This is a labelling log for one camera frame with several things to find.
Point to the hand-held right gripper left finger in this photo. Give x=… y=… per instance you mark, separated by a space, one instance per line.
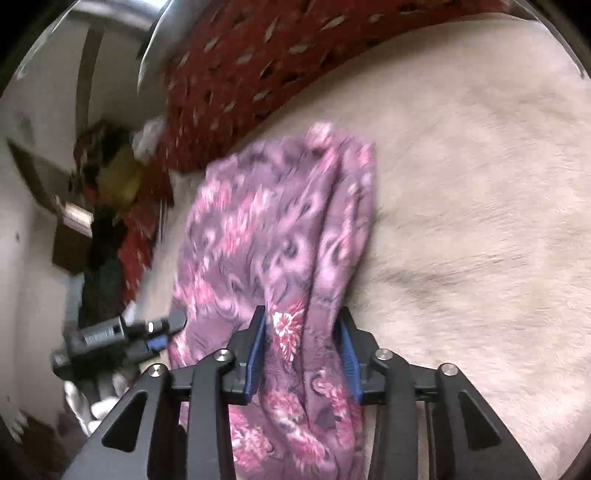
x=256 y=355

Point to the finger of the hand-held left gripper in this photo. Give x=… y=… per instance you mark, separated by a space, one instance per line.
x=154 y=345
x=166 y=323

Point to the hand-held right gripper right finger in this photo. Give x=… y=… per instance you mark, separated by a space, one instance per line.
x=348 y=357

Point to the pink floral garment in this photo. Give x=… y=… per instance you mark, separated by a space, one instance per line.
x=258 y=240

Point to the white crumpled cloth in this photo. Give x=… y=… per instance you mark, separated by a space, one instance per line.
x=99 y=401

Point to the dark green cloth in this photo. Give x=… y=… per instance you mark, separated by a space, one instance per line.
x=101 y=277

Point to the red printed cloth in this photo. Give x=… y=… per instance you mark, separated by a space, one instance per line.
x=136 y=249

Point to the brown wooden box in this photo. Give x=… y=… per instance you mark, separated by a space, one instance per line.
x=71 y=240

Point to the yellow cloth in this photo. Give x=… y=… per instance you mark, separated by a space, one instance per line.
x=119 y=177

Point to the dark patterned cloth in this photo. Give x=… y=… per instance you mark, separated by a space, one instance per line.
x=99 y=147

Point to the beige fleece blanket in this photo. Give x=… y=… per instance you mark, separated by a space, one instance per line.
x=485 y=184

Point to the red leaf-patterned quilt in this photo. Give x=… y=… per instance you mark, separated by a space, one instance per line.
x=240 y=69

